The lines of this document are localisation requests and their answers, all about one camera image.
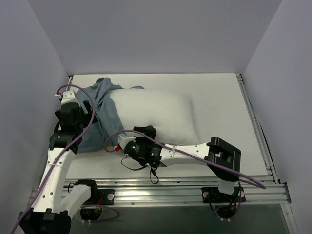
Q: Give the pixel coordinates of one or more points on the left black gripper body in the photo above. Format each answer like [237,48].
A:
[87,111]

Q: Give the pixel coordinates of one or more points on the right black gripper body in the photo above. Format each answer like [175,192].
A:
[145,131]

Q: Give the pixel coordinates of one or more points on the white pillow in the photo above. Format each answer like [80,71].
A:
[169,112]

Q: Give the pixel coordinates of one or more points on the blue plaid pillowcase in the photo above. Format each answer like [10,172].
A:
[108,121]

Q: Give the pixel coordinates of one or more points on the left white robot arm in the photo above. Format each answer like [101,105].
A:
[48,212]

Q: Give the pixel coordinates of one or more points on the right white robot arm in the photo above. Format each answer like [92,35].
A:
[220,155]

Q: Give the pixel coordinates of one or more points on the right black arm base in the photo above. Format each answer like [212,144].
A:
[224,206]

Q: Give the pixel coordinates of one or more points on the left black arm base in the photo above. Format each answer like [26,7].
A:
[103,197]

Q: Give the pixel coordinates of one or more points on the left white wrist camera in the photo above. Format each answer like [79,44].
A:
[67,97]

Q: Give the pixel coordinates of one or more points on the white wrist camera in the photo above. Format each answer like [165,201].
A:
[67,97]
[122,141]

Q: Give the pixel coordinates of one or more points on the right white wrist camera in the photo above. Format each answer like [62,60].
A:
[122,141]

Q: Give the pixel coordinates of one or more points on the aluminium table frame rail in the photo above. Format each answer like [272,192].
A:
[221,109]

